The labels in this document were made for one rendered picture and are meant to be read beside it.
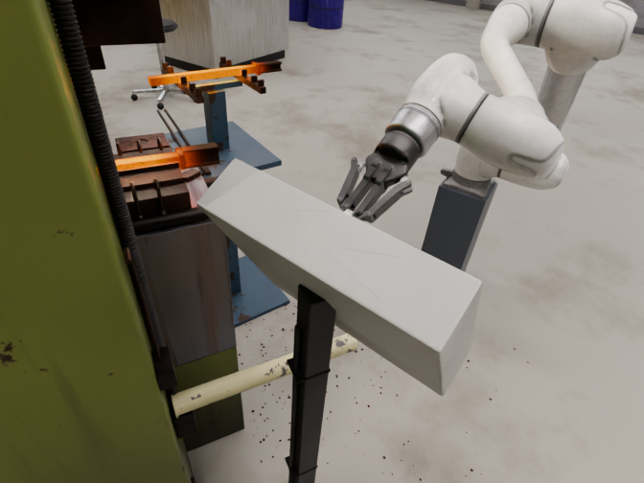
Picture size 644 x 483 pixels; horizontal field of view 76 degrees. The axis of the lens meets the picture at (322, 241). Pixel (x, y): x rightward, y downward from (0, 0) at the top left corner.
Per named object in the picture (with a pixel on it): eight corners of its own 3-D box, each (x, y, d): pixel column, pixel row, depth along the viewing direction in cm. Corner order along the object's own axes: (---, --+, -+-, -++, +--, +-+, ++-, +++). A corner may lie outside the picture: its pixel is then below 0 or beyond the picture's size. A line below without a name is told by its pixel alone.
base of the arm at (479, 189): (447, 167, 188) (450, 155, 184) (495, 182, 179) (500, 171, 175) (432, 182, 175) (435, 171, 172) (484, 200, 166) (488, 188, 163)
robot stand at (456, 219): (425, 266, 224) (454, 168, 187) (461, 282, 216) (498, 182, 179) (410, 287, 210) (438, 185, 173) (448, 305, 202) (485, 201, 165)
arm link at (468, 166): (460, 159, 181) (474, 110, 168) (502, 172, 174) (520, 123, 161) (448, 173, 170) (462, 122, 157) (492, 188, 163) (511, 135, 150)
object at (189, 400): (348, 339, 107) (350, 326, 104) (357, 355, 104) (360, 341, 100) (172, 402, 91) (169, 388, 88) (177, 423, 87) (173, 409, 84)
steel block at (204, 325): (205, 264, 145) (188, 148, 117) (237, 346, 118) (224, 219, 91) (17, 310, 123) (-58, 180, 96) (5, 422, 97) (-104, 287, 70)
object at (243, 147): (232, 126, 173) (232, 121, 172) (281, 165, 148) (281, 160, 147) (161, 139, 159) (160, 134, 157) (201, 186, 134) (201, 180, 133)
